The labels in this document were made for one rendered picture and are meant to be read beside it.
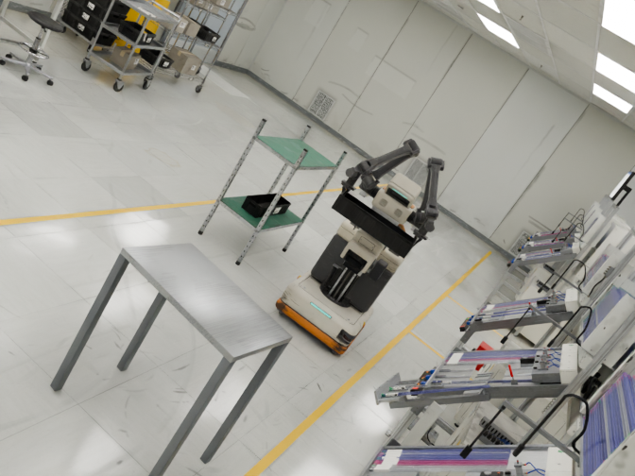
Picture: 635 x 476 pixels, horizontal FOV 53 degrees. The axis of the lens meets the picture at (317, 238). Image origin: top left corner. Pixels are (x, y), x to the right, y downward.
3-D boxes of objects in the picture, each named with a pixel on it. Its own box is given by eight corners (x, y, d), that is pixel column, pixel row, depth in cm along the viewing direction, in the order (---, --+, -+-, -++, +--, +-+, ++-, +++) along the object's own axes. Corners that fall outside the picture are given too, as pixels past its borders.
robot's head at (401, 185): (392, 181, 452) (399, 169, 439) (417, 198, 449) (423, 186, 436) (382, 195, 445) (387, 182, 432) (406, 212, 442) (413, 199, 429)
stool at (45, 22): (-14, 59, 596) (8, 4, 579) (13, 56, 645) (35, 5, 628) (38, 90, 603) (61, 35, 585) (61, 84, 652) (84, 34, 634)
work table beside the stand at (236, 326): (122, 365, 333) (191, 243, 308) (210, 461, 308) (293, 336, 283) (49, 385, 293) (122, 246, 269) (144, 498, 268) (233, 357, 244)
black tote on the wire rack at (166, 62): (152, 66, 831) (157, 57, 827) (136, 54, 839) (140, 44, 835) (170, 70, 868) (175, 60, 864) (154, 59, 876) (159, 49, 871)
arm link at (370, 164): (419, 154, 423) (410, 141, 426) (421, 150, 418) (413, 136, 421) (364, 178, 410) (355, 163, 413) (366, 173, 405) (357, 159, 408)
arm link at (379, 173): (423, 154, 430) (416, 143, 432) (420, 149, 417) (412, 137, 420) (368, 191, 440) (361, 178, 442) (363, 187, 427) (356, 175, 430)
